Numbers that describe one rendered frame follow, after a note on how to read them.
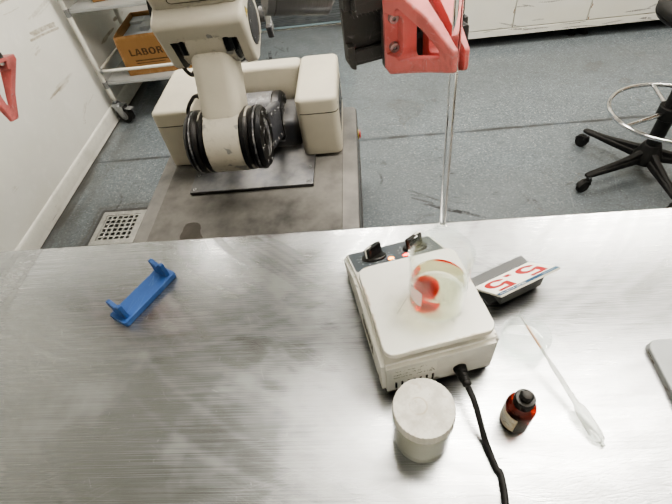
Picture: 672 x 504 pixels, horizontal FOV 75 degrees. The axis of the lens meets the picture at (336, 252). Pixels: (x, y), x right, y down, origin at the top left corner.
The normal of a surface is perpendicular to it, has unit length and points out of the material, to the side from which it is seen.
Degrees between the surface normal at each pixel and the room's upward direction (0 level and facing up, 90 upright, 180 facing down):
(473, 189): 0
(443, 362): 90
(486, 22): 90
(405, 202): 0
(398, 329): 0
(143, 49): 91
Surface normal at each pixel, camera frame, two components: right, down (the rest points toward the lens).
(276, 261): -0.11, -0.65
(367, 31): 0.28, 0.70
